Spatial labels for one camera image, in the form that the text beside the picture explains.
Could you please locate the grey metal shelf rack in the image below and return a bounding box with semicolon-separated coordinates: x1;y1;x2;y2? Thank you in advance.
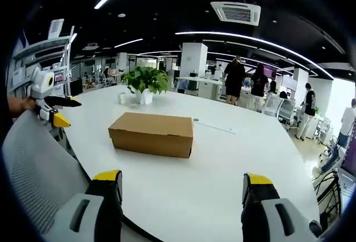
7;18;78;100

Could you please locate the bundle of black cables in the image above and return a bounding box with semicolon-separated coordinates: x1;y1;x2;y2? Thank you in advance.
313;169;343;226

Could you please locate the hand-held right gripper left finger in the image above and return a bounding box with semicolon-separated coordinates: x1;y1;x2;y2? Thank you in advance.
51;170;123;242

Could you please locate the white standing desk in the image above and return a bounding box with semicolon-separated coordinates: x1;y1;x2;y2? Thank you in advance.
174;76;225;98

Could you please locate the brown cardboard shoe box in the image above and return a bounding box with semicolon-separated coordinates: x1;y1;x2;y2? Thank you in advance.
108;112;194;159

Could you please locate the person's left hand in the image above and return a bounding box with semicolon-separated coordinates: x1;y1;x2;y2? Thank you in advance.
8;96;37;119

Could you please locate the ceiling air conditioner unit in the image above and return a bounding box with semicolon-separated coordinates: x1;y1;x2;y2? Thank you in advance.
210;1;261;27

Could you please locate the white office chair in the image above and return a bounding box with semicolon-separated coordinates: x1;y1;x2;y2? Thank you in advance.
261;95;297;131

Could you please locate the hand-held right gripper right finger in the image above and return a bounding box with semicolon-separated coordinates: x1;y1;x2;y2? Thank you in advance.
240;172;318;242

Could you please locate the grey mesh office chair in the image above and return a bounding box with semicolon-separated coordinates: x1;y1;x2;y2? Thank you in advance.
2;109;92;236

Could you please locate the green potted plant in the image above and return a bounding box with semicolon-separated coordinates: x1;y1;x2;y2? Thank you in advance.
121;66;170;105

